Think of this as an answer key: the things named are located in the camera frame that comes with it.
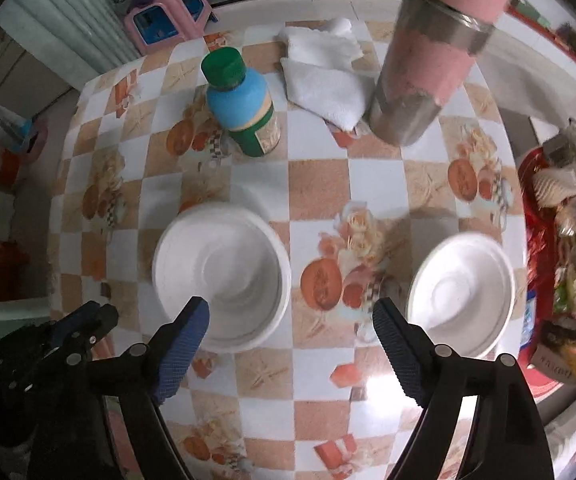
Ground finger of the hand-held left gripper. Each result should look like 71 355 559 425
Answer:
49 301 100 352
79 303 120 356

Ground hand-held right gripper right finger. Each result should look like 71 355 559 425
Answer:
372 297 555 480

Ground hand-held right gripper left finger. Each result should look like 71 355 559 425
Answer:
27 296 211 480

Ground small white foam bowl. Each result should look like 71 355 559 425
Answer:
405 232 517 359

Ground large white foam bowl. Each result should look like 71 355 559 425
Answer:
152 203 293 353

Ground red tray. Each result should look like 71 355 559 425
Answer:
516 147 576 397

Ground orange floor container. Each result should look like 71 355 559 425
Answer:
0 141 24 192

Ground checkered fruit print tablecloth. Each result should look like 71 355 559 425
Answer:
48 20 531 480

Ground pink bucket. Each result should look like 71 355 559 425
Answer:
10 115 50 163

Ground green capped blue bottle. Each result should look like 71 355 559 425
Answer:
200 46 283 158

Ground white towel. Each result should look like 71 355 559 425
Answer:
279 57 376 133
277 16 365 67

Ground white cabinet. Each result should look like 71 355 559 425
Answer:
0 0 140 106

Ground pink and steel tumbler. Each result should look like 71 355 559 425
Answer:
368 0 516 147

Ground pink plastic stool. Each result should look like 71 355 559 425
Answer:
124 0 219 56

